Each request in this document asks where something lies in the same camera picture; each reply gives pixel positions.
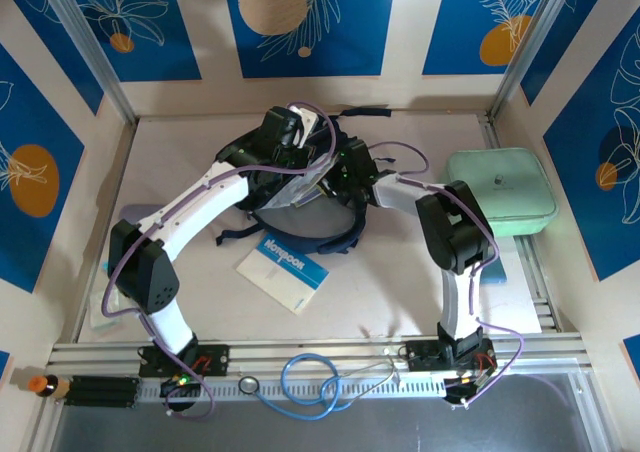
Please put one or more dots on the small blue box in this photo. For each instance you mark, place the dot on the small blue box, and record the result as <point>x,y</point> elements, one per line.
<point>496,273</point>

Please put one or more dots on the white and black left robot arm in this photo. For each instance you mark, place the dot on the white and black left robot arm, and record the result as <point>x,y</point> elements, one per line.
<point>200,207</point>

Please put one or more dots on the aluminium side rail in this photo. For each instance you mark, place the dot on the aluminium side rail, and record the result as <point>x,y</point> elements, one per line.
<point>542,312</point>

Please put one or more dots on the lilac glasses case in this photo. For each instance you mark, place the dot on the lilac glasses case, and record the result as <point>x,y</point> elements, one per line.
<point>140,212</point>

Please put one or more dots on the blue and white notebook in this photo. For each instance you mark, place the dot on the blue and white notebook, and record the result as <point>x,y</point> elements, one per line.
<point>280,277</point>

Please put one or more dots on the aluminium frame post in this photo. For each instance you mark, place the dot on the aluminium frame post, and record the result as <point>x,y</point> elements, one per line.
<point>529,47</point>
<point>90,47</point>

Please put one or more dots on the navy blue backpack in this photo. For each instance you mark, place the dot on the navy blue backpack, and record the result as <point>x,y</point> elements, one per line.
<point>300,227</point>

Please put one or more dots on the mint green zip case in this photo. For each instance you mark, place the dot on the mint green zip case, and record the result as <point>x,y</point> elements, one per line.
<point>525,192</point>

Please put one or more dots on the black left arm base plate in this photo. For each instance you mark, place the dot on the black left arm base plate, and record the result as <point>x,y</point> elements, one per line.
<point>220,359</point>

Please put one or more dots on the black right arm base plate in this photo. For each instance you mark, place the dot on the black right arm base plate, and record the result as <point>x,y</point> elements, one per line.
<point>420,357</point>

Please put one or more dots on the blue floral wall poster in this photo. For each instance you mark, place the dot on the blue floral wall poster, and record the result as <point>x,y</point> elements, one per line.
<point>30,122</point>
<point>150,62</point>
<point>350,47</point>
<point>60,67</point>
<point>565,37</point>
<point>450,22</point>
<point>575,172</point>

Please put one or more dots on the clear white tissue pack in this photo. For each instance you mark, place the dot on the clear white tissue pack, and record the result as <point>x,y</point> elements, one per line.
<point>104,309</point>

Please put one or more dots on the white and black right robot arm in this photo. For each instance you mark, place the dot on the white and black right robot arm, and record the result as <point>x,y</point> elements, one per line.
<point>400,192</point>

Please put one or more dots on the blue stethoscope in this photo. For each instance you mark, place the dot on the blue stethoscope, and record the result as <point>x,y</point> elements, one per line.
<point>248,385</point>

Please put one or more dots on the aluminium front rail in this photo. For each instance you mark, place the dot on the aluminium front rail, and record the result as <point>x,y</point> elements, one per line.
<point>310,352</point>

